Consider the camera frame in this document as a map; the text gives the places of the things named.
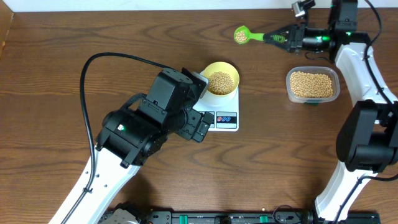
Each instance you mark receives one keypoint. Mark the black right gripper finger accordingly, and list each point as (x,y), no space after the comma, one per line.
(282,44)
(281,34)

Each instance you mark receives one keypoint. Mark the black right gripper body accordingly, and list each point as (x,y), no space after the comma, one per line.
(310,39)

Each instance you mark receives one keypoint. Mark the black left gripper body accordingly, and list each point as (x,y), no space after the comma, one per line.
(183,122)

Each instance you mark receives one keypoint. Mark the green plastic measuring scoop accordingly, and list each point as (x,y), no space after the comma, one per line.
(242,35)

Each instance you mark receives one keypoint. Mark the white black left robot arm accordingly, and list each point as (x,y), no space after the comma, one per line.
(133,133)

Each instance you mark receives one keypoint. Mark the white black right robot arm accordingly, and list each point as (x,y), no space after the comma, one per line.
(367,142)

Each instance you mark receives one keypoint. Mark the yellow plastic bowl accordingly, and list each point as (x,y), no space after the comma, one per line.
(223,67)

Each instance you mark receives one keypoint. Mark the white digital kitchen scale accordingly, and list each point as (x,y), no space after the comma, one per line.
(224,109)

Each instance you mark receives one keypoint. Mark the clear container of soybeans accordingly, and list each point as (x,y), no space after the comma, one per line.
(312,85)

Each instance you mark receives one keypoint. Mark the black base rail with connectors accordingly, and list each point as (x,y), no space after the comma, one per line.
(129,213)

